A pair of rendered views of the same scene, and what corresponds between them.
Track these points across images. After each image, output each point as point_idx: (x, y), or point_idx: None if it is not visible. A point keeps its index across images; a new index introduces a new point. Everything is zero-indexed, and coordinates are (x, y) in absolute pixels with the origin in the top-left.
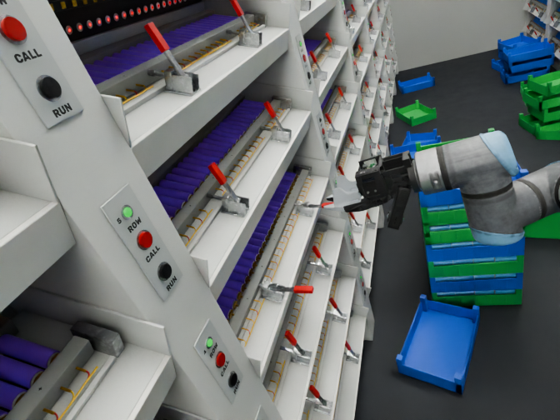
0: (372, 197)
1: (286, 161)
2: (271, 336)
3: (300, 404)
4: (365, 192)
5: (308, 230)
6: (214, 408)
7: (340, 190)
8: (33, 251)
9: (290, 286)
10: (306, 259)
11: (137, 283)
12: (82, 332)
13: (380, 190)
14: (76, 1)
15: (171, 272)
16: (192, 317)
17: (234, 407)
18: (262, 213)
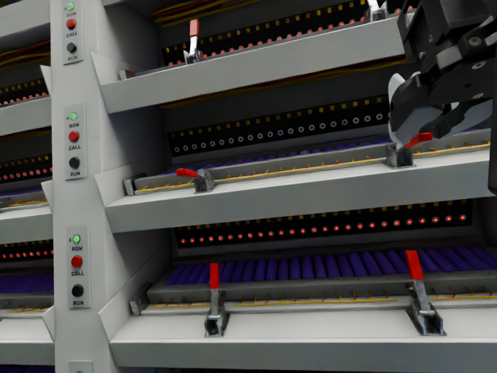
0: (422, 64)
1: (337, 45)
2: (149, 200)
3: (151, 338)
4: (420, 61)
5: (352, 175)
6: (53, 162)
7: (394, 78)
8: (38, 9)
9: (222, 192)
10: (407, 279)
11: (57, 45)
12: None
13: (433, 25)
14: None
15: (72, 49)
16: (75, 90)
17: (66, 186)
18: (232, 86)
